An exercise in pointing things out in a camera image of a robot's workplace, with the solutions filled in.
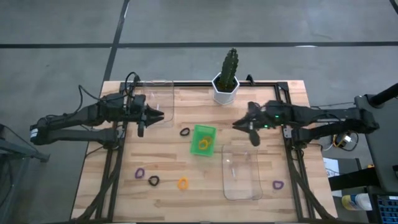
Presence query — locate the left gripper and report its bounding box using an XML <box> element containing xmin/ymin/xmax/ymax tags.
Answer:
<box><xmin>132</xmin><ymin>95</ymin><xmax>165</xmax><ymax>128</ymax></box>

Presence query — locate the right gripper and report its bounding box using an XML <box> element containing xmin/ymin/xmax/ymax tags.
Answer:
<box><xmin>232</xmin><ymin>101</ymin><xmax>272</xmax><ymax>134</ymax></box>

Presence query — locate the clear plastic bin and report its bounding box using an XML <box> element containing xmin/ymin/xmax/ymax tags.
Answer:
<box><xmin>140</xmin><ymin>80</ymin><xmax>175</xmax><ymax>129</ymax></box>
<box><xmin>221</xmin><ymin>144</ymin><xmax>264</xmax><ymax>201</ymax></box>

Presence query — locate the white hexagonal plant pot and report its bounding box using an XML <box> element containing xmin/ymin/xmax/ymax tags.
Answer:
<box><xmin>211</xmin><ymin>72</ymin><xmax>241</xmax><ymax>106</ymax></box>

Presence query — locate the green plastic basket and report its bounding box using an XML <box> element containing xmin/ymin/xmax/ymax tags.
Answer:
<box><xmin>190</xmin><ymin>124</ymin><xmax>218</xmax><ymax>157</ymax></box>

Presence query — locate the green cactus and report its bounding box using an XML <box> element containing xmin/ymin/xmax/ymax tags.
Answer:
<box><xmin>218</xmin><ymin>47</ymin><xmax>239</xmax><ymax>90</ymax></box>

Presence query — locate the white paper sheet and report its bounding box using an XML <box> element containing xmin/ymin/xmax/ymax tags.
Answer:
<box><xmin>322</xmin><ymin>157</ymin><xmax>341</xmax><ymax>179</ymax></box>

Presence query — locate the white wipes canister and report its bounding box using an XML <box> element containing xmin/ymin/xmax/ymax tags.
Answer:
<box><xmin>341</xmin><ymin>192</ymin><xmax>373</xmax><ymax>212</ymax></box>

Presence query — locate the grey metal stand leg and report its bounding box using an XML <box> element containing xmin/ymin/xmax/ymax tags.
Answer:
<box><xmin>0</xmin><ymin>123</ymin><xmax>50</xmax><ymax>163</ymax></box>

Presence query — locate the grey equipment stand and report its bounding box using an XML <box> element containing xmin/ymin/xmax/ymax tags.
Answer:
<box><xmin>354</xmin><ymin>93</ymin><xmax>398</xmax><ymax>194</ymax></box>

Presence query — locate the black stand pole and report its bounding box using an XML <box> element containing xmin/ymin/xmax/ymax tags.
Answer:
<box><xmin>369</xmin><ymin>82</ymin><xmax>398</xmax><ymax>107</ymax></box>

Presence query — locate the blue crate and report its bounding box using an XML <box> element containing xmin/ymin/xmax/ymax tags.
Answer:
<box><xmin>376</xmin><ymin>195</ymin><xmax>398</xmax><ymax>224</ymax></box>

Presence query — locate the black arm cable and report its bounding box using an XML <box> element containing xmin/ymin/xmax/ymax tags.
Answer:
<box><xmin>77</xmin><ymin>71</ymin><xmax>141</xmax><ymax>108</ymax></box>

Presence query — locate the connector with coloured wires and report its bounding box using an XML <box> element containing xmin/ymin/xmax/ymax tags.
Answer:
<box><xmin>332</xmin><ymin>132</ymin><xmax>359</xmax><ymax>152</ymax></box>

